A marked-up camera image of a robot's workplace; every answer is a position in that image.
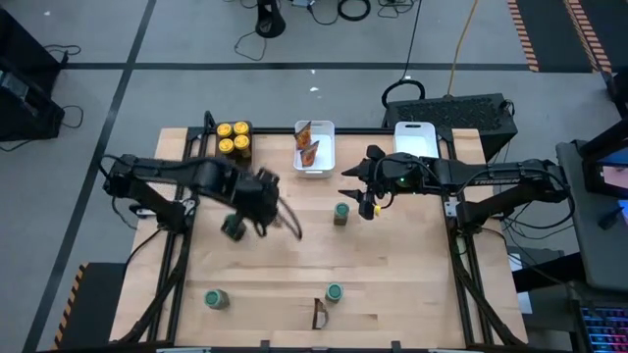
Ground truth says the thin black floor cable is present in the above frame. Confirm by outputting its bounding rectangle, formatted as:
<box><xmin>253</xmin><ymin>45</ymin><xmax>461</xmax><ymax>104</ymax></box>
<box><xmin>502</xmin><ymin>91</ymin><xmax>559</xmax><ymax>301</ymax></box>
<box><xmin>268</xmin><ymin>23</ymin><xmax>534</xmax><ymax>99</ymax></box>
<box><xmin>233</xmin><ymin>31</ymin><xmax>269</xmax><ymax>63</ymax></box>

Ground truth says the coiled black cable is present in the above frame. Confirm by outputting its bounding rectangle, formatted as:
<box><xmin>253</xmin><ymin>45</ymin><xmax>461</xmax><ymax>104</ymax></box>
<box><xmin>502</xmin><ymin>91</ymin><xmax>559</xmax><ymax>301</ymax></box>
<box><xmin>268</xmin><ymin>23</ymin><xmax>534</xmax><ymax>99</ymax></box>
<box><xmin>337</xmin><ymin>0</ymin><xmax>373</xmax><ymax>23</ymax></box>

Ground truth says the orange taco seasoning packet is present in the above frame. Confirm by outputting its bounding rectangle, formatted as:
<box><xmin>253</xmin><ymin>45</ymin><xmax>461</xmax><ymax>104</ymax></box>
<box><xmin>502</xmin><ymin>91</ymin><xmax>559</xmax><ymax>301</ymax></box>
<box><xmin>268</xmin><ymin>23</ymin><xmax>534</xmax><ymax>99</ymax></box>
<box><xmin>299</xmin><ymin>140</ymin><xmax>321</xmax><ymax>169</ymax></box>
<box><xmin>294</xmin><ymin>121</ymin><xmax>313</xmax><ymax>150</ymax></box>
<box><xmin>311</xmin><ymin>298</ymin><xmax>331</xmax><ymax>330</ymax></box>

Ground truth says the grey desk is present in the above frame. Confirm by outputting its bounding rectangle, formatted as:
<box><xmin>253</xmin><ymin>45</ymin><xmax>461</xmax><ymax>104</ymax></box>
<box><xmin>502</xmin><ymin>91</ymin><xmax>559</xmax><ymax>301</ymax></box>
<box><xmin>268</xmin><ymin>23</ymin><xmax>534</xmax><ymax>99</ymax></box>
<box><xmin>555</xmin><ymin>139</ymin><xmax>628</xmax><ymax>293</ymax></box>

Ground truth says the black power cable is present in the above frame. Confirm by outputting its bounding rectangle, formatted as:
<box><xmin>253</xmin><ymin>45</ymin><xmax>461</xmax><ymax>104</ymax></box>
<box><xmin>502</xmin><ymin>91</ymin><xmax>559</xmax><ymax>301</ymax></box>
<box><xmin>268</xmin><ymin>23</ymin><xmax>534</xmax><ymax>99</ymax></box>
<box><xmin>381</xmin><ymin>0</ymin><xmax>427</xmax><ymax>109</ymax></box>

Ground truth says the white plastic bin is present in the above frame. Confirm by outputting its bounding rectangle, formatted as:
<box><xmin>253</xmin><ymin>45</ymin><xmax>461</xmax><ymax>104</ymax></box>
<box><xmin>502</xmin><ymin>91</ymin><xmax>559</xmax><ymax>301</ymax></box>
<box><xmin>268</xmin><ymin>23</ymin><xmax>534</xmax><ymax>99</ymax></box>
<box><xmin>392</xmin><ymin>121</ymin><xmax>441</xmax><ymax>159</ymax></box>
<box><xmin>292</xmin><ymin>120</ymin><xmax>337</xmax><ymax>178</ymax></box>

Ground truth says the black hazard-striped floor mat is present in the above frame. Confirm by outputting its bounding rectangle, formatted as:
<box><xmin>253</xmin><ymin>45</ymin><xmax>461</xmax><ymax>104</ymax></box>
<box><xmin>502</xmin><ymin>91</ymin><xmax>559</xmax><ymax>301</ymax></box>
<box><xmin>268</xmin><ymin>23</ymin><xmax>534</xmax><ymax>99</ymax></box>
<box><xmin>507</xmin><ymin>0</ymin><xmax>614</xmax><ymax>75</ymax></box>
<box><xmin>51</xmin><ymin>262</ymin><xmax>128</xmax><ymax>352</ymax></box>

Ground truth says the yellow cable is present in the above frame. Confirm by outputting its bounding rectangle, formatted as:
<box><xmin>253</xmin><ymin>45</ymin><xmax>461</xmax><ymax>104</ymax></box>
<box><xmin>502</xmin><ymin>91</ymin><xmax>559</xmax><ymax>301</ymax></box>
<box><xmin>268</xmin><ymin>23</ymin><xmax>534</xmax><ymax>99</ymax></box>
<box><xmin>445</xmin><ymin>0</ymin><xmax>480</xmax><ymax>97</ymax></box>

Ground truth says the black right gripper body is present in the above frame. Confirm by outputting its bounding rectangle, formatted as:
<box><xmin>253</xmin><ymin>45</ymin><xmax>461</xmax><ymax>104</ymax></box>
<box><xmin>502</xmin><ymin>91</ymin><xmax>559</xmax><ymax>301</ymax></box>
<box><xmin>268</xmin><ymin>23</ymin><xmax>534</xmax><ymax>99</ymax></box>
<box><xmin>358</xmin><ymin>144</ymin><xmax>434</xmax><ymax>221</ymax></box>

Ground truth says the black floor stand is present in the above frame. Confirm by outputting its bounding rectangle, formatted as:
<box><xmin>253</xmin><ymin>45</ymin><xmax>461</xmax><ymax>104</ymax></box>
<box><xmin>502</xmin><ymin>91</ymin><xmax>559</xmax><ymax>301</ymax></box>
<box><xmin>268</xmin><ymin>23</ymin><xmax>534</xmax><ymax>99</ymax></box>
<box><xmin>254</xmin><ymin>0</ymin><xmax>287</xmax><ymax>39</ymax></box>

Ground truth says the backlit keyboard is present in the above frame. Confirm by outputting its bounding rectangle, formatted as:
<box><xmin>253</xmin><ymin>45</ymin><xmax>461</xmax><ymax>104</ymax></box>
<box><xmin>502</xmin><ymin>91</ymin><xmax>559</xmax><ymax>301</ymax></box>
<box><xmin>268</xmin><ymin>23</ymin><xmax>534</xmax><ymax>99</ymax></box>
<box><xmin>578</xmin><ymin>306</ymin><xmax>628</xmax><ymax>353</ymax></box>

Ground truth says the green-lid oregano jar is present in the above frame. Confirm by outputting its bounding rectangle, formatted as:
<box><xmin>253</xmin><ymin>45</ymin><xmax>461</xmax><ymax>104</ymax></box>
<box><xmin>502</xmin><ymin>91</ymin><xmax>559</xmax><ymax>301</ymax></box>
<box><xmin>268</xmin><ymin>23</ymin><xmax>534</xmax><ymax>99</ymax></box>
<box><xmin>333</xmin><ymin>202</ymin><xmax>351</xmax><ymax>227</ymax></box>
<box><xmin>325</xmin><ymin>282</ymin><xmax>345</xmax><ymax>305</ymax></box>
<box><xmin>203</xmin><ymin>288</ymin><xmax>231</xmax><ymax>311</ymax></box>
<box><xmin>221</xmin><ymin>214</ymin><xmax>247</xmax><ymax>242</ymax></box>

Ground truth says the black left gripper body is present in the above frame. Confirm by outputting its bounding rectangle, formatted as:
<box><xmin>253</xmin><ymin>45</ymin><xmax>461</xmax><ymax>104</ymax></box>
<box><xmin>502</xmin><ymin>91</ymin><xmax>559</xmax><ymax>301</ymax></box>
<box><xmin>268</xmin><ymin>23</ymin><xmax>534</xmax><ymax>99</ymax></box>
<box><xmin>230</xmin><ymin>166</ymin><xmax>282</xmax><ymax>239</ymax></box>

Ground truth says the grey plastic bin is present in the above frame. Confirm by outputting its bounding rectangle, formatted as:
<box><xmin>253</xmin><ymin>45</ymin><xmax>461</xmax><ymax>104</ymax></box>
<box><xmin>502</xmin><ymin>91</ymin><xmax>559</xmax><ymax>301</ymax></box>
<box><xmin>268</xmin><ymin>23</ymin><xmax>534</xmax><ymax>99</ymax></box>
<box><xmin>214</xmin><ymin>120</ymin><xmax>254</xmax><ymax>173</ymax></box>

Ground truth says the black aluminium table frame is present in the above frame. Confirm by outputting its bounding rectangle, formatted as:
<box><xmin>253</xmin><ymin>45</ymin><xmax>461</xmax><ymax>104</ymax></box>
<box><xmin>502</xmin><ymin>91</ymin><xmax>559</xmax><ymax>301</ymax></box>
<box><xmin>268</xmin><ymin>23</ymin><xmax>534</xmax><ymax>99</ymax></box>
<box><xmin>117</xmin><ymin>111</ymin><xmax>529</xmax><ymax>353</ymax></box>

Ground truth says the black equipment cabinet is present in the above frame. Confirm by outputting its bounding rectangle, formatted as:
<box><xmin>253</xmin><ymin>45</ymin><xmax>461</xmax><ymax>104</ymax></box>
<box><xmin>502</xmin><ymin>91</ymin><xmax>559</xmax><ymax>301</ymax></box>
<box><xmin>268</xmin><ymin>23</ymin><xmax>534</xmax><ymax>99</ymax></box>
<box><xmin>0</xmin><ymin>7</ymin><xmax>66</xmax><ymax>143</ymax></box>

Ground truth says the computer monitor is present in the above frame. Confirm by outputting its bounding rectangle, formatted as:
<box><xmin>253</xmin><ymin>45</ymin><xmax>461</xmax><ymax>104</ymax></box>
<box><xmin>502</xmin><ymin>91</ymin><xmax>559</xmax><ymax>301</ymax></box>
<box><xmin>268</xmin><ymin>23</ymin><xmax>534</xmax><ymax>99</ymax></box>
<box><xmin>581</xmin><ymin>120</ymin><xmax>628</xmax><ymax>200</ymax></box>

